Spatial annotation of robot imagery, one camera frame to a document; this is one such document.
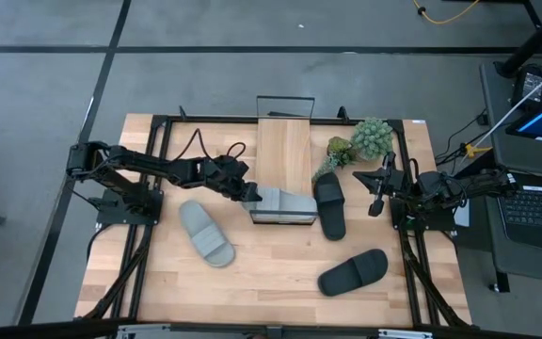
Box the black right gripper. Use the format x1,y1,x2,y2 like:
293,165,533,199
352,152,410,218

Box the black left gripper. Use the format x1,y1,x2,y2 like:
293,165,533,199
201,153,263,203

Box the grey slide sandal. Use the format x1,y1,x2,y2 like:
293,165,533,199
179,201,236,268
242,186,318,216

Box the black slide sandal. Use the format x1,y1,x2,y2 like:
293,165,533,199
317,248,390,298
311,171,347,241

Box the wooden shelf with black frame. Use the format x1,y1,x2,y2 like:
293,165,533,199
249,95,319,226

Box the small leafy artificial plant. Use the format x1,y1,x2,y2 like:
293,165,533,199
315,136,359,183

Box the white paper sheet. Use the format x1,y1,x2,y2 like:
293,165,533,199
454,202,472,228

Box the yellow clamp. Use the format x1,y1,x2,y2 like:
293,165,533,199
463,143,493,159

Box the dark grey desk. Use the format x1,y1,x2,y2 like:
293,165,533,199
480,60,542,294

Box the white rod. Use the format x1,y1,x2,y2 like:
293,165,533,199
461,58,542,161

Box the black laptop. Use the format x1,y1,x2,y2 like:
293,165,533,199
499,181,542,250

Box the black power adapter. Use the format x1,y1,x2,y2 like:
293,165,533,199
510,63,542,112

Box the black stand legs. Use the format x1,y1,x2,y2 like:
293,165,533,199
496,0,542,79

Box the black overhead rig bar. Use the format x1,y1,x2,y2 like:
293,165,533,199
0,318,542,339

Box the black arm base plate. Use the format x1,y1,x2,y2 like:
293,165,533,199
390,195,456,232
95,187,165,226

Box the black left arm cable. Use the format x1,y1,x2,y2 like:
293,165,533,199
172,126,248,164

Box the black metal table frame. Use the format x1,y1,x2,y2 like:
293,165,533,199
75,105,472,331

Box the black plug cable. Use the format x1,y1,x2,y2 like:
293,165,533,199
435,108,488,167

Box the silver bracket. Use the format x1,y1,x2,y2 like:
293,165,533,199
377,328,435,339
116,323,172,339

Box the yellow cable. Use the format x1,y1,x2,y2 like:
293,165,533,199
411,0,482,25

